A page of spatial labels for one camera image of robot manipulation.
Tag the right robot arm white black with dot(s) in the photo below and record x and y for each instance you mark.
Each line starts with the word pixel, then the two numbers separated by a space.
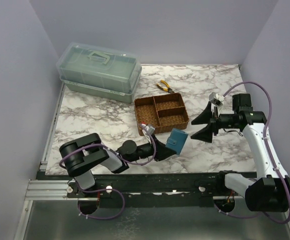
pixel 270 192

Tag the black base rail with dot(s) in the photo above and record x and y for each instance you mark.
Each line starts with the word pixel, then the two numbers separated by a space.
pixel 153 190

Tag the yellow handled pliers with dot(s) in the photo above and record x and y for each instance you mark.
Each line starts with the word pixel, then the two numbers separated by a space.
pixel 165 87

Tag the blue leather card holder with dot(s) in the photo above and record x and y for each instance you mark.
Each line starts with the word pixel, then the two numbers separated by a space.
pixel 176 140

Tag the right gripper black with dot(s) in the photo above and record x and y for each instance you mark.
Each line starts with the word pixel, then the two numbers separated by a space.
pixel 214 124

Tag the green plastic storage box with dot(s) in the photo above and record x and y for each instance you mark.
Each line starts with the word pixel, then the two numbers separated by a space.
pixel 100 72

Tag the brown woven divided basket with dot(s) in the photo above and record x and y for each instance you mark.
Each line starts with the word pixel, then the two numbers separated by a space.
pixel 163 112

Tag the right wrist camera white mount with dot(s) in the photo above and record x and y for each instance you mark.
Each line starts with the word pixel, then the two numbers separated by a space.
pixel 216 99

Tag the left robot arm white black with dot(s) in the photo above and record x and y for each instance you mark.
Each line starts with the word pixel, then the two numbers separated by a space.
pixel 79 156

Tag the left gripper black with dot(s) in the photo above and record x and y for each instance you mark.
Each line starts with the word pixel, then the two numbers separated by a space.
pixel 156 150

